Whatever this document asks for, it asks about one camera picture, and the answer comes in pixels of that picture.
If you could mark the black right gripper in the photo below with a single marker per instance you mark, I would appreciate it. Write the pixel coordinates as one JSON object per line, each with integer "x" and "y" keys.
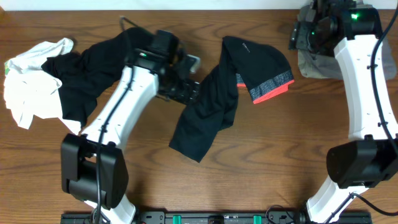
{"x": 300, "y": 38}

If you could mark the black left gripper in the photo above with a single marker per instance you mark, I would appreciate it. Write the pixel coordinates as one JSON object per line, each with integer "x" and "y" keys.
{"x": 190, "y": 93}

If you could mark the black leggings with coral waistband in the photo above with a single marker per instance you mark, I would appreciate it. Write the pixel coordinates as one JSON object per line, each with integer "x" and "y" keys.
{"x": 262, "y": 69}

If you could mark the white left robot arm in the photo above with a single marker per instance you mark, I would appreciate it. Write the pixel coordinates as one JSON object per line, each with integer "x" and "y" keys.
{"x": 94, "y": 170}

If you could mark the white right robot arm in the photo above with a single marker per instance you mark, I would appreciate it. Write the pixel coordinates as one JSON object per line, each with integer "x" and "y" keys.
{"x": 370, "y": 156}

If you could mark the grey folded trousers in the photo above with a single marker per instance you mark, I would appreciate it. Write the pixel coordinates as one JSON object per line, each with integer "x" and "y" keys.
{"x": 317, "y": 67}

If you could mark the black garment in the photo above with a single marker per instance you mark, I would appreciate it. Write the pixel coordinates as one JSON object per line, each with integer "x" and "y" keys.
{"x": 86, "y": 75}

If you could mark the white t-shirt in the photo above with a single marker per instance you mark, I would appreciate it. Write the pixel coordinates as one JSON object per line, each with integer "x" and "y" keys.
{"x": 29, "y": 91}

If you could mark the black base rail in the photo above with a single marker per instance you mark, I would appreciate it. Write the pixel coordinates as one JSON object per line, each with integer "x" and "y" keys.
{"x": 272, "y": 216}

